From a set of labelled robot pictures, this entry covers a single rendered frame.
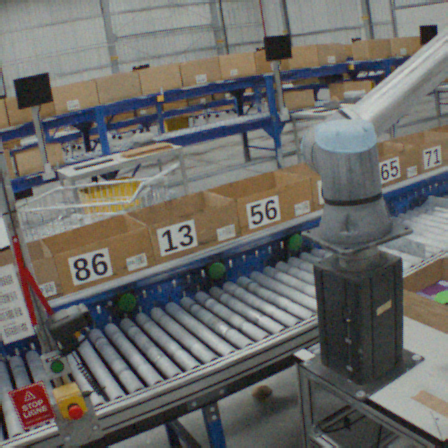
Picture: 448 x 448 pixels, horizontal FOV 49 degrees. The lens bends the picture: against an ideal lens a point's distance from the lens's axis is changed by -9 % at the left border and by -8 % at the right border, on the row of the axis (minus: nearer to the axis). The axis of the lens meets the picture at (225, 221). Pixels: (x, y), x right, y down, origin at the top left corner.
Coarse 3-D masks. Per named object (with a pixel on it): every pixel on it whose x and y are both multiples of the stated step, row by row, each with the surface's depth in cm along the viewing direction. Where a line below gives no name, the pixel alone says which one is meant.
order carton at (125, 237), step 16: (96, 224) 220; (112, 224) 224; (128, 224) 223; (48, 240) 211; (64, 240) 214; (80, 240) 218; (96, 240) 222; (112, 240) 195; (128, 240) 198; (144, 240) 202; (64, 256) 187; (112, 256) 196; (128, 256) 199; (64, 272) 188; (112, 272) 197; (128, 272) 201; (64, 288) 189; (80, 288) 192
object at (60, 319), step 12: (60, 312) 126; (72, 312) 125; (84, 312) 126; (48, 324) 123; (60, 324) 123; (72, 324) 124; (84, 324) 126; (60, 336) 123; (72, 336) 126; (72, 348) 126
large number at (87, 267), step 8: (104, 248) 194; (80, 256) 190; (88, 256) 191; (96, 256) 193; (104, 256) 194; (72, 264) 189; (80, 264) 190; (88, 264) 192; (96, 264) 193; (104, 264) 195; (72, 272) 189; (80, 272) 191; (88, 272) 192; (96, 272) 194; (104, 272) 195; (80, 280) 191; (88, 280) 193
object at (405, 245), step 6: (396, 240) 217; (402, 240) 214; (408, 240) 211; (414, 240) 208; (384, 246) 225; (390, 246) 222; (396, 246) 218; (402, 246) 215; (408, 246) 211; (414, 246) 208; (420, 246) 205; (402, 252) 216; (408, 252) 212; (414, 252) 209; (420, 252) 206
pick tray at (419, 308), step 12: (432, 264) 175; (444, 264) 176; (408, 276) 169; (420, 276) 173; (432, 276) 176; (444, 276) 178; (408, 288) 170; (420, 288) 174; (408, 300) 159; (420, 300) 154; (432, 300) 149; (408, 312) 160; (420, 312) 155; (432, 312) 150; (444, 312) 146; (432, 324) 152; (444, 324) 147
